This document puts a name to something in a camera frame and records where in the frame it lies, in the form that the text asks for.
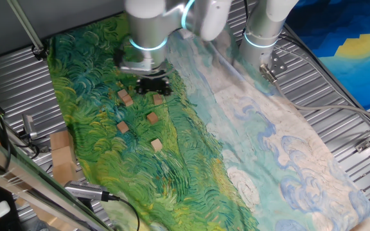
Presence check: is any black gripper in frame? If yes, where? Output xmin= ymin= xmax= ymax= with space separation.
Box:
xmin=136 ymin=75 xmax=173 ymax=96

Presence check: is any white power strip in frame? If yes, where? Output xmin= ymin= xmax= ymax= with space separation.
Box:
xmin=179 ymin=28 xmax=195 ymax=40

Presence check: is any painted landscape cloth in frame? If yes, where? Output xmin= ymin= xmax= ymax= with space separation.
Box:
xmin=46 ymin=9 xmax=370 ymax=231

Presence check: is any large wooden cube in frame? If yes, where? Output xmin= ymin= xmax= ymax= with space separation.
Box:
xmin=50 ymin=146 xmax=76 ymax=167
xmin=52 ymin=162 xmax=78 ymax=186
xmin=49 ymin=130 xmax=73 ymax=151

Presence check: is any black pole clamp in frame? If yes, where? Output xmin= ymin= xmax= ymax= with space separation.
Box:
xmin=32 ymin=44 xmax=49 ymax=62

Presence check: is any grey tripod pole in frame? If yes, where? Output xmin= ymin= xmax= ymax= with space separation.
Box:
xmin=6 ymin=0 xmax=46 ymax=54

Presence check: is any small white case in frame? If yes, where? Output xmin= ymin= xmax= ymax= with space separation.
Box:
xmin=0 ymin=200 xmax=12 ymax=219

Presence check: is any blue and yellow cloth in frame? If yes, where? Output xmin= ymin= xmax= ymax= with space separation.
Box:
xmin=284 ymin=0 xmax=370 ymax=112

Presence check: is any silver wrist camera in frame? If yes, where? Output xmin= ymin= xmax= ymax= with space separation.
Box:
xmin=119 ymin=60 xmax=157 ymax=75

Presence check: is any grey conduit hose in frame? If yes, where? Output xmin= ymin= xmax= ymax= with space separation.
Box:
xmin=258 ymin=63 xmax=370 ymax=129

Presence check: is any silver bar camera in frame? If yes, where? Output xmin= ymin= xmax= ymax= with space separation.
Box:
xmin=63 ymin=180 xmax=110 ymax=202

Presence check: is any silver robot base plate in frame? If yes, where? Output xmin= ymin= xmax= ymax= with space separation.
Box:
xmin=268 ymin=50 xmax=288 ymax=77

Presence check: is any small silver camera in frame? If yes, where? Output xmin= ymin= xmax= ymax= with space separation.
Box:
xmin=22 ymin=114 xmax=39 ymax=141

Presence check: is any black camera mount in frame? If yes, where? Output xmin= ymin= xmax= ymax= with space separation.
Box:
xmin=75 ymin=197 xmax=96 ymax=214

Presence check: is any metal frame beam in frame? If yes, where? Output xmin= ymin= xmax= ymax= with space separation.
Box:
xmin=0 ymin=128 xmax=114 ymax=231

